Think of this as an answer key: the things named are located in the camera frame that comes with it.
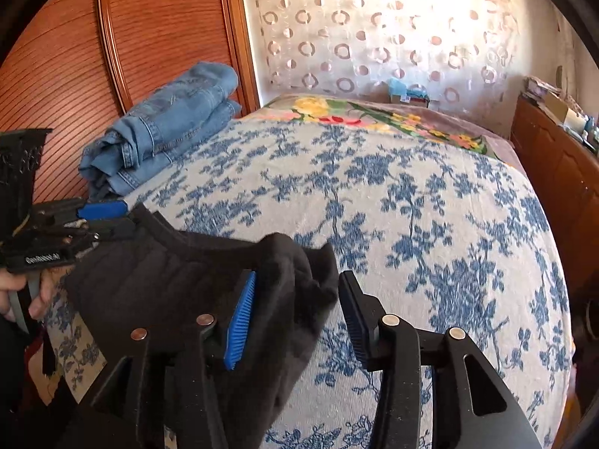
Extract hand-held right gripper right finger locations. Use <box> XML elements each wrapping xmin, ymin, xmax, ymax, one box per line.
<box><xmin>338</xmin><ymin>269</ymin><xmax>539</xmax><ymax>449</ymax></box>

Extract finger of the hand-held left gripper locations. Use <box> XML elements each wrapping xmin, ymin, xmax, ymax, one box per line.
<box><xmin>88</xmin><ymin>221</ymin><xmax>138</xmax><ymax>244</ymax></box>
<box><xmin>76</xmin><ymin>199</ymin><xmax>130</xmax><ymax>222</ymax></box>

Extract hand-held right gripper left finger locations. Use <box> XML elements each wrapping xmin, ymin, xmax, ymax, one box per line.
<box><xmin>88</xmin><ymin>269</ymin><xmax>258</xmax><ymax>449</ymax></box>

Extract black pants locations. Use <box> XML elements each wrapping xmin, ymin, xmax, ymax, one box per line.
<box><xmin>63</xmin><ymin>203</ymin><xmax>340</xmax><ymax>449</ymax></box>

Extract person's left hand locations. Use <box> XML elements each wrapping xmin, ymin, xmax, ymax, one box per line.
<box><xmin>0</xmin><ymin>269</ymin><xmax>54</xmax><ymax>323</ymax></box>

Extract blue floral blanket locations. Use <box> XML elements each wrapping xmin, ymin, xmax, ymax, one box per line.
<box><xmin>44</xmin><ymin>117</ymin><xmax>577</xmax><ymax>449</ymax></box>

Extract folded blue jeans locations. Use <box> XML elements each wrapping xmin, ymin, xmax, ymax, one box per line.
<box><xmin>77</xmin><ymin>61</ymin><xmax>243</xmax><ymax>199</ymax></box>

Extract wooden slatted wardrobe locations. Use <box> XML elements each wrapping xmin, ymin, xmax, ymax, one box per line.
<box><xmin>0</xmin><ymin>0</ymin><xmax>261</xmax><ymax>227</ymax></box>

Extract colourful flowered blanket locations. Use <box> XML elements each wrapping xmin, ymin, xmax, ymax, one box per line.
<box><xmin>262</xmin><ymin>92</ymin><xmax>526</xmax><ymax>171</ymax></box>

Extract cardboard box with blue cloth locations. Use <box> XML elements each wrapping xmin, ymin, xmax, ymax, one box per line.
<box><xmin>386</xmin><ymin>77</ymin><xmax>432</xmax><ymax>106</ymax></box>

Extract long wooden cabinet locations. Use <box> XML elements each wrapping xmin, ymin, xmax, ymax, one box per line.
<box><xmin>509</xmin><ymin>94</ymin><xmax>599</xmax><ymax>300</ymax></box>

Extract open cardboard box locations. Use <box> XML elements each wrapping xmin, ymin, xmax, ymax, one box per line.
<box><xmin>543</xmin><ymin>94</ymin><xmax>583</xmax><ymax>127</ymax></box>

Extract stack of papers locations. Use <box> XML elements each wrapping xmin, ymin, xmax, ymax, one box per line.
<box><xmin>523</xmin><ymin>76</ymin><xmax>562</xmax><ymax>101</ymax></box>

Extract circle patterned sheer curtain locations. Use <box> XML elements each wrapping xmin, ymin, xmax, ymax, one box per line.
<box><xmin>238</xmin><ymin>0</ymin><xmax>577</xmax><ymax>137</ymax></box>

